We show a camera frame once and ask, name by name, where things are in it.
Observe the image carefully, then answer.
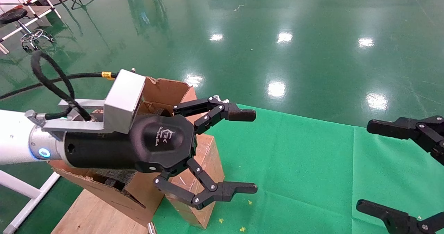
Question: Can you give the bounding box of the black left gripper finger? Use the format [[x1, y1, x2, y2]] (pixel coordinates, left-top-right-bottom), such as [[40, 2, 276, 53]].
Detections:
[[153, 158, 258, 209], [173, 96, 257, 135]]

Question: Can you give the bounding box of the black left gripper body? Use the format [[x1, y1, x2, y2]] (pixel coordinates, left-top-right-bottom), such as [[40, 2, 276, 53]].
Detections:
[[63, 115, 199, 174]]

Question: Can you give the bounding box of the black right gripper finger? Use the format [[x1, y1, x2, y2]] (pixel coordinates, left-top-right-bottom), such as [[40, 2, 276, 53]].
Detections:
[[357, 199, 444, 234], [367, 115, 444, 165]]

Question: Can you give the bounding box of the small brown cardboard box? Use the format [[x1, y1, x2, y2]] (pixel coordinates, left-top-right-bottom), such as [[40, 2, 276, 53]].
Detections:
[[166, 133, 225, 230]]

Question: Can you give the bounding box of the large open cardboard carton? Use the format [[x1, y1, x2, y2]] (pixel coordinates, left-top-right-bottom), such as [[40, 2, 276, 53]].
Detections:
[[48, 76, 198, 227]]

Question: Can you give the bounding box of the black foam block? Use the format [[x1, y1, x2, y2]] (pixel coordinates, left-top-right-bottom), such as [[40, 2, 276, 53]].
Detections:
[[92, 169, 136, 189]]

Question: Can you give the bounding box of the green table cloth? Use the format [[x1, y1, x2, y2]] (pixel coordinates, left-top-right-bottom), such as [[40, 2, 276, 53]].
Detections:
[[153, 104, 444, 234]]

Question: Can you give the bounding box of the white pipe rack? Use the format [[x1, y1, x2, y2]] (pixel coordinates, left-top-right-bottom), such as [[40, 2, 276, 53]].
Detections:
[[0, 0, 63, 54]]

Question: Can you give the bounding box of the black round wheeled stool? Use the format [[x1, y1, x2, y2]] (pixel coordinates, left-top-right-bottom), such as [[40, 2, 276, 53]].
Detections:
[[0, 8, 56, 52]]

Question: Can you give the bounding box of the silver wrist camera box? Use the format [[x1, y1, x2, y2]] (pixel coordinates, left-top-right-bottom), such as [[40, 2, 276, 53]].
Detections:
[[42, 69, 146, 134]]

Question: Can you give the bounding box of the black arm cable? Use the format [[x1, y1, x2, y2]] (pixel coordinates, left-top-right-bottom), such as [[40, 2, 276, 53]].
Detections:
[[0, 51, 118, 122]]

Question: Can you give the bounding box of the white table leg frame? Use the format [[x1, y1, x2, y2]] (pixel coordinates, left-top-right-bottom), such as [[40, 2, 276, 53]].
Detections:
[[0, 170, 61, 234]]

